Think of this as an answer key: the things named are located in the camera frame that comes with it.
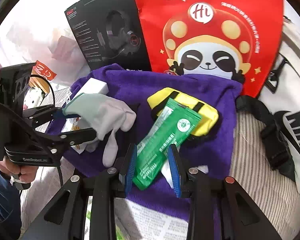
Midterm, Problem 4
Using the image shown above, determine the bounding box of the white knotted tissue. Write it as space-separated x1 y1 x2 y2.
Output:
160 158 210 189

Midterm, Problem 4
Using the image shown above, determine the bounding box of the white fabric glove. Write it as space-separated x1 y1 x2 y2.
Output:
63 93 136 167

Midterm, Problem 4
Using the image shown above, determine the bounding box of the green sachet packet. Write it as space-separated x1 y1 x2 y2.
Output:
133 99 202 191

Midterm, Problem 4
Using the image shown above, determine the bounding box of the person's left hand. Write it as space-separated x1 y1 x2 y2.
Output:
0 156 38 184

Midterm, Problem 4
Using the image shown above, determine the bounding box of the clear packet with snacks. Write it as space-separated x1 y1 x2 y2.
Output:
61 117 101 155

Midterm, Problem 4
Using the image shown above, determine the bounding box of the purple fleece towel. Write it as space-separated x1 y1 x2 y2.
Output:
64 64 242 222

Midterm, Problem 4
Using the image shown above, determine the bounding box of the white sponge block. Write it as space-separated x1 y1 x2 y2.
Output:
75 77 109 97

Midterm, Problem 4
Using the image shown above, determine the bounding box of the yellow mini duffel pouch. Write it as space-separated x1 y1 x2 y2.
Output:
147 87 220 137

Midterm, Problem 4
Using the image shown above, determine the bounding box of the white plastic shopping bag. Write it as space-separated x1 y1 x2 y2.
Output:
0 28 90 86

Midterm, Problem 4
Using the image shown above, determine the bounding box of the black headset box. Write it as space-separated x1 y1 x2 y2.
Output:
64 0 151 71

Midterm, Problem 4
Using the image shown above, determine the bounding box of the white Nike bag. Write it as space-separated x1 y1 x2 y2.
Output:
256 16 300 196

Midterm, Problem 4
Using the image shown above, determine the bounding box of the red panda shopping bag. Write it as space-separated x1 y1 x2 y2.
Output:
135 0 283 97

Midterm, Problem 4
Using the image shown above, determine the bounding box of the black cable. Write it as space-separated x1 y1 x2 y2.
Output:
0 74 64 188

